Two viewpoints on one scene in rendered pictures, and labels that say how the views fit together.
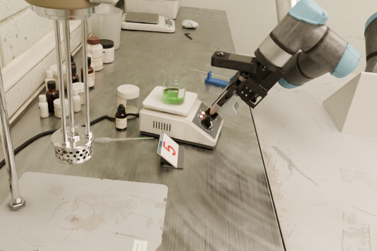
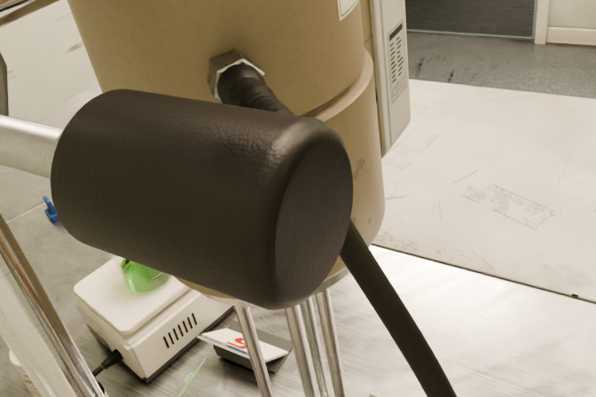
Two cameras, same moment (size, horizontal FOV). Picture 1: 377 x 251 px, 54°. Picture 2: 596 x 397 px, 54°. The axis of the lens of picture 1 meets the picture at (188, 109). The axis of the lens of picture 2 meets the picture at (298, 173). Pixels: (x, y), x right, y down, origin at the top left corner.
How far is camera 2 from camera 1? 0.50 m
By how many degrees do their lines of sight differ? 45
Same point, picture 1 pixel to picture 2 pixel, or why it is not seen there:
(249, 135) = not seen: hidden behind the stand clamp
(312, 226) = (480, 236)
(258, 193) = (395, 264)
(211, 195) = (379, 327)
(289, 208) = (437, 244)
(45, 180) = not seen: outside the picture
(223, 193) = not seen: hidden behind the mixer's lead
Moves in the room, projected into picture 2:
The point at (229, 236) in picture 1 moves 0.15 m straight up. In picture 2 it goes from (477, 336) to (480, 236)
